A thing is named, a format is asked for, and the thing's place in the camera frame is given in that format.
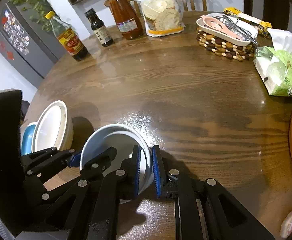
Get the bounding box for large white bowl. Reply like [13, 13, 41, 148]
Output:
[32, 100, 74, 153]

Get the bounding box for green tissue pack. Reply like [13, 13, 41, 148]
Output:
[254, 28, 292, 97]

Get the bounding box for metal utensils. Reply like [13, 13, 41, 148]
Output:
[212, 14, 258, 44]

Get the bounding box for wooden bead trivet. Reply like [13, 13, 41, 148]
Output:
[196, 26, 258, 61]

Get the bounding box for grey refrigerator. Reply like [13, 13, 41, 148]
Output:
[0, 0, 61, 79]

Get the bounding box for white oval tray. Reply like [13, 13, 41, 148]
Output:
[196, 13, 259, 47]

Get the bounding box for small dark sauce bottle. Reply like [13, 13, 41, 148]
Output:
[84, 8, 114, 47]

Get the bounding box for dark wooden door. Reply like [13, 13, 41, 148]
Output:
[261, 0, 290, 28]

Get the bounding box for white yellow flour bag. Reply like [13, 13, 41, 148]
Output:
[128, 0, 185, 37]

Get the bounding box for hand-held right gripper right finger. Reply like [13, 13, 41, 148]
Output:
[153, 145, 274, 240]

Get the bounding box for small red white packet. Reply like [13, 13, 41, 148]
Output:
[280, 206, 292, 238]

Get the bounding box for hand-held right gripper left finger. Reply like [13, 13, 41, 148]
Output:
[44, 145, 140, 240]

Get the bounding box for small straight-sided white bowl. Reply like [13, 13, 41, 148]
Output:
[79, 124, 153, 204]

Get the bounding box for blue square dish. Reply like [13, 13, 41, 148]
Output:
[20, 122, 39, 157]

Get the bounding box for green hanging vine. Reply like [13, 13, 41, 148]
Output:
[9, 0, 54, 32]

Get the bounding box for orange sauce glass bottle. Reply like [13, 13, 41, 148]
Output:
[105, 0, 144, 40]

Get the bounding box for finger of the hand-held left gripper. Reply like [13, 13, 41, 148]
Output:
[21, 147, 83, 178]
[39, 147, 117, 203]

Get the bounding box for pink slotted spoon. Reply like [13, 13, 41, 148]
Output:
[200, 15, 244, 40]

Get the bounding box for group of fridge photo magnets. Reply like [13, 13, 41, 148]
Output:
[3, 10, 31, 55]

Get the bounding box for vinegar bottle yellow cap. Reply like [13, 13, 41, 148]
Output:
[45, 10, 88, 62]

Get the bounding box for yellow snack packet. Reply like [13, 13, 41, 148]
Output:
[223, 7, 273, 36]

